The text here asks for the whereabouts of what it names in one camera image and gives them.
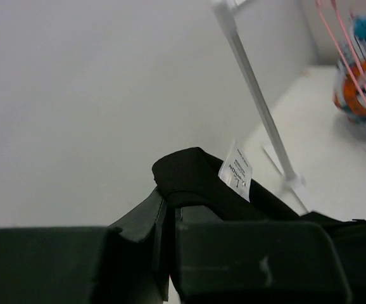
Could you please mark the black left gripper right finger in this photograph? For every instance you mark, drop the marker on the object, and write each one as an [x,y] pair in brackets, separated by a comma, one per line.
[255,262]

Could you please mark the white clothes rack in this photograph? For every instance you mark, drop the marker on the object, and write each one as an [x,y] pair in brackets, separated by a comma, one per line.
[224,12]

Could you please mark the colourful patterned shirt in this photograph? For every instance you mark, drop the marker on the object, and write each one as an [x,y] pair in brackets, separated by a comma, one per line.
[363,73]

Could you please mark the black shirt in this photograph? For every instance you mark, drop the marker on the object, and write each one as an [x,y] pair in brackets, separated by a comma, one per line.
[189,178]

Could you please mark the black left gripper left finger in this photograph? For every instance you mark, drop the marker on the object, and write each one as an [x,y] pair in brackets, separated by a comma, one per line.
[120,263]

